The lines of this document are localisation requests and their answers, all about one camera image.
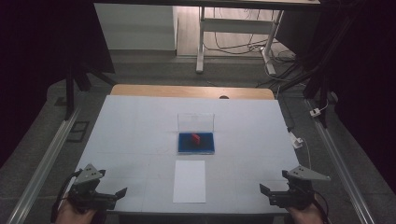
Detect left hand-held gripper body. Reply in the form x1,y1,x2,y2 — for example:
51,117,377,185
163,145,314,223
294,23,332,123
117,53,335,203
66,163,118,213

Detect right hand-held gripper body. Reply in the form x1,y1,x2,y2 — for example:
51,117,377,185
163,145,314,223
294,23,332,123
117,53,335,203
268,165,332,211

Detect blue ink pad clear box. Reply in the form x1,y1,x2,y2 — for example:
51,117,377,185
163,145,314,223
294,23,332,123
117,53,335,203
177,112,216,156

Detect person's right hand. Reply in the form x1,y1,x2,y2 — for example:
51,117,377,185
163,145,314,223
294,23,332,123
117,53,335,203
286,199,325,224

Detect person's left hand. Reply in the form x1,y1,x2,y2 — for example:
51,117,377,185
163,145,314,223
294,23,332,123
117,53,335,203
55,195,97,224

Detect white power adapter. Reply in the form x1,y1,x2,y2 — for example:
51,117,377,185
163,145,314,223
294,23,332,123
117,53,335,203
309,102,331,119

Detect white paper sheet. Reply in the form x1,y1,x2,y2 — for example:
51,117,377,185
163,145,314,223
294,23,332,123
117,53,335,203
173,160,206,204

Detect black tripod stand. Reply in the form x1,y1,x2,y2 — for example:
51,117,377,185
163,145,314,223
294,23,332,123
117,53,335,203
63,60,117,121

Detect black metal stand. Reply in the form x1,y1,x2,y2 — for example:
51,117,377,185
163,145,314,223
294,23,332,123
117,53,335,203
274,0,362,129

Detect wooden table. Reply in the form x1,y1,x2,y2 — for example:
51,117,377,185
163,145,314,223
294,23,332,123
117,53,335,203
110,83,276,101

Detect white cabinet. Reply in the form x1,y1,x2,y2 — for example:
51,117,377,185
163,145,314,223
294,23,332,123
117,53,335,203
93,3,178,51

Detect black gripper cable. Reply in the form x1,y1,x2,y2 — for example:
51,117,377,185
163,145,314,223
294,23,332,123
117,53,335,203
313,191,332,224
50,170,84,224

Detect white plug with cable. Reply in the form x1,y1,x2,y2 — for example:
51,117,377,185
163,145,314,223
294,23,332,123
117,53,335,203
290,132,313,171

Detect aluminium rail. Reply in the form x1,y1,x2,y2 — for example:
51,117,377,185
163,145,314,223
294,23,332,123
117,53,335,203
6,105,82,224
304,98,376,224

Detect black rectangular frame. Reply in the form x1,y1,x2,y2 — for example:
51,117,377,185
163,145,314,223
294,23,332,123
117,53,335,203
65,120,91,144

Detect black floor cables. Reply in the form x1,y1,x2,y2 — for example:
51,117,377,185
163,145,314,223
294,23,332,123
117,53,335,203
204,8,297,64

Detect white desk frame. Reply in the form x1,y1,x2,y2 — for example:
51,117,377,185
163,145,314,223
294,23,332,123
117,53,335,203
195,6,285,76

